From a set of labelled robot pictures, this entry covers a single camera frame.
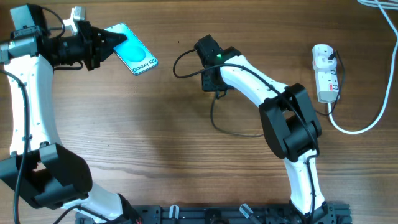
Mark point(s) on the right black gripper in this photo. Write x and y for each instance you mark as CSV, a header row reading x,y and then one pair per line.
x,y
207,87

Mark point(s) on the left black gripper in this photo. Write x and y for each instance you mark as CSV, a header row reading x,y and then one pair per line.
x,y
94,38

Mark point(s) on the blue screen smartphone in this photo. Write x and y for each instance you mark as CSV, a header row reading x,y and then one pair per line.
x,y
132,52

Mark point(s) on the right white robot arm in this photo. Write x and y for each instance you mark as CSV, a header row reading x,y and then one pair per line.
x,y
289,123

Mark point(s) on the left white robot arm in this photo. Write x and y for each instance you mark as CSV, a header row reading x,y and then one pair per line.
x,y
40,170

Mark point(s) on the white charger plug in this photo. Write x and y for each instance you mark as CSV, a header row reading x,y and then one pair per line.
x,y
321,63

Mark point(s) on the white power strip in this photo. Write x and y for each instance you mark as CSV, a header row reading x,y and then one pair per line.
x,y
326,82

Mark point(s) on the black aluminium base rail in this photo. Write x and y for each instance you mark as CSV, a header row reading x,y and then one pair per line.
x,y
274,213

